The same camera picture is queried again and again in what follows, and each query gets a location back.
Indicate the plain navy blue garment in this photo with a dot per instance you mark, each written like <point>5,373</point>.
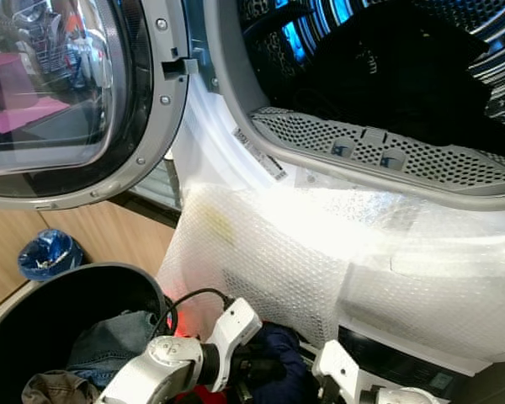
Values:
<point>290,353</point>

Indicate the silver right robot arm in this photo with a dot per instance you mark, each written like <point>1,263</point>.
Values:
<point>408,397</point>

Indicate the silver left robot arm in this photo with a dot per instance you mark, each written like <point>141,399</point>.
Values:
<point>160,366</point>

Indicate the white front-loading washing machine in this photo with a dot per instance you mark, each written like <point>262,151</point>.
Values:
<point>223,50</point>

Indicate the black washer control panel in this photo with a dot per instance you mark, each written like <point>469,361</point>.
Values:
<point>387,358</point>

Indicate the red plastic object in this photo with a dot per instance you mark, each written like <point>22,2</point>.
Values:
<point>181,324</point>

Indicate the clear bubble wrap sheet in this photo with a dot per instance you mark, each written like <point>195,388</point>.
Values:
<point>261,252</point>

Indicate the blue denim jeans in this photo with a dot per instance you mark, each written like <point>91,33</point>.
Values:
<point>109,341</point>

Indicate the grey-brown crumpled garment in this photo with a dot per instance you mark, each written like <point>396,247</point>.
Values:
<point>59,389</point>

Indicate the white barcode sticker strip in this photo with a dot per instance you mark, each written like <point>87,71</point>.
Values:
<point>259,156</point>

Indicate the black round laundry bucket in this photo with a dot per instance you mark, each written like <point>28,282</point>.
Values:
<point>34,320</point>

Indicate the blue plastic bag bin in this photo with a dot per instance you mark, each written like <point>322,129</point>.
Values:
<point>50,254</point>

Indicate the grey perforated lint filter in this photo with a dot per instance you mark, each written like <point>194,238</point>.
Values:
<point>320,135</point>

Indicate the round grey glass washer door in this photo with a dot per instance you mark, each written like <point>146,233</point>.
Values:
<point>156,126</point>

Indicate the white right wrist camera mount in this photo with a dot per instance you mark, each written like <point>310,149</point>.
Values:
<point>337,362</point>

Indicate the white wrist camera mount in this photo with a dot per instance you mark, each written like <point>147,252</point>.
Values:
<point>236,324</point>
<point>337,362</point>

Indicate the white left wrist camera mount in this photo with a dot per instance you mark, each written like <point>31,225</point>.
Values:
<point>236,324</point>

